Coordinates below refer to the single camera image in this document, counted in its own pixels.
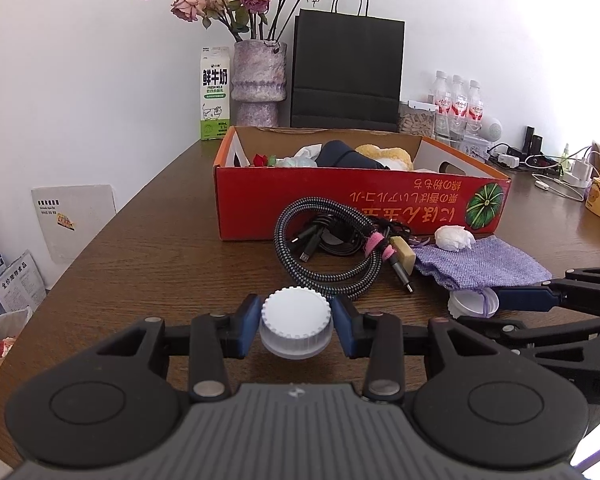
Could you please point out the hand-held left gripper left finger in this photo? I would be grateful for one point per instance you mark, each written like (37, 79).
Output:
(250, 325)

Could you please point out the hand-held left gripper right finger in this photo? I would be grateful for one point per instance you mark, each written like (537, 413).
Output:
(342, 327)

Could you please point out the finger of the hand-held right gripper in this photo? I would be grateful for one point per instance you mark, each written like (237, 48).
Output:
(510, 329)
(525, 299)

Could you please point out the white ribbed lid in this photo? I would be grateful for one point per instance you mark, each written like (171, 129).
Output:
(467, 304)
(296, 320)

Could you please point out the purple fabric pouch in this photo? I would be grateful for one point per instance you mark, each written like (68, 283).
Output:
(470, 262)

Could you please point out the red cardboard box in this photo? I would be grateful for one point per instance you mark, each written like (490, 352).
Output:
(330, 200)

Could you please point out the red artificial rose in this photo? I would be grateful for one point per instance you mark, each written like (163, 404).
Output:
(260, 160)

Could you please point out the navy zip pouch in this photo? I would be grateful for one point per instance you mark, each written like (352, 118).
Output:
(347, 155)

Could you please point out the white and yellow plush sheep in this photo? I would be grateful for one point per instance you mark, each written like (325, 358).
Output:
(387, 155)

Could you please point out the white tissue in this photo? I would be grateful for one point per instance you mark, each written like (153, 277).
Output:
(307, 151)

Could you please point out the white tissue ball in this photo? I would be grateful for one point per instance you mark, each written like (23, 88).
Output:
(452, 237)

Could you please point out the white power adapter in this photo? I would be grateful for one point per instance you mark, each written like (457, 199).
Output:
(577, 176)

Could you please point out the white charger plug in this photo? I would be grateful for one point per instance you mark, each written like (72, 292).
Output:
(508, 160)

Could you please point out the black upright device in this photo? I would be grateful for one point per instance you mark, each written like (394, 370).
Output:
(531, 140)

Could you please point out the white tin box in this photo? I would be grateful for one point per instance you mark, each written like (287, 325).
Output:
(475, 147)

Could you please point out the white round speaker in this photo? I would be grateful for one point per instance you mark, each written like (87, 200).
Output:
(493, 130)

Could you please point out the water bottle with red label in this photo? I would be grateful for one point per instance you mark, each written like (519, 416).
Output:
(459, 102)
(475, 107)
(442, 100)

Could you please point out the white board with labels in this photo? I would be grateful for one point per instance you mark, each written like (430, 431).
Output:
(75, 225)

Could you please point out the clear jar of seeds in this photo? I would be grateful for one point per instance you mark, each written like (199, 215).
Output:
(416, 120)

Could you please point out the milk carton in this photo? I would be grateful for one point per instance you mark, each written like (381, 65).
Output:
(215, 95)

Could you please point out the blue and white paper bags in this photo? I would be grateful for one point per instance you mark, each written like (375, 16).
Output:
(15, 290)

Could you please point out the purple stone vase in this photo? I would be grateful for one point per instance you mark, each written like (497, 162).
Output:
(257, 85)

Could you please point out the bin with clear liner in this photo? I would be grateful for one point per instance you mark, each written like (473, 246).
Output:
(2, 335)

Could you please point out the black paper bag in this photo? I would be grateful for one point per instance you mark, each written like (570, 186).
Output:
(347, 70)

